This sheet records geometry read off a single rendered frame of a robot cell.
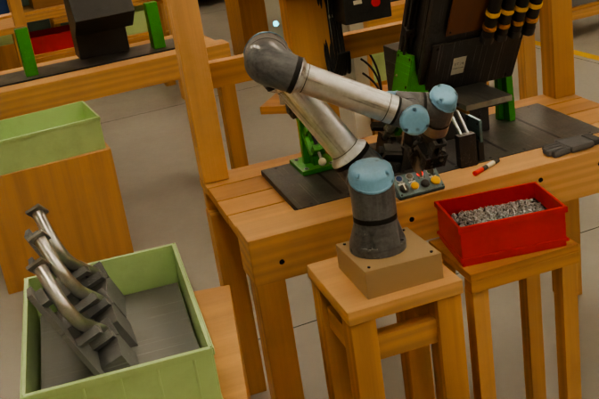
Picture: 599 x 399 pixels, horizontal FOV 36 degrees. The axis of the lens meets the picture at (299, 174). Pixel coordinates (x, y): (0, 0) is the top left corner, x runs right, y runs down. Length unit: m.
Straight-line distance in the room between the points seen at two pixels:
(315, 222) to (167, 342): 0.64
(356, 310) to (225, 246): 1.09
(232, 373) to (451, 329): 0.60
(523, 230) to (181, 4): 1.31
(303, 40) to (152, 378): 1.51
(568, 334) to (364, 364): 0.69
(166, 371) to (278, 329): 0.81
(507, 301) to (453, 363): 1.55
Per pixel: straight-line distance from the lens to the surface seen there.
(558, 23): 3.63
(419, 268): 2.38
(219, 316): 2.52
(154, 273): 2.61
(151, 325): 2.42
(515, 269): 2.61
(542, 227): 2.62
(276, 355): 2.84
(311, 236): 2.71
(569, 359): 2.85
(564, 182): 3.05
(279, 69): 2.25
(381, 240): 2.37
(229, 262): 3.34
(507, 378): 3.55
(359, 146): 2.46
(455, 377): 2.54
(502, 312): 3.96
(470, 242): 2.55
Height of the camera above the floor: 1.97
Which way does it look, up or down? 20 degrees down
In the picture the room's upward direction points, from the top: 8 degrees counter-clockwise
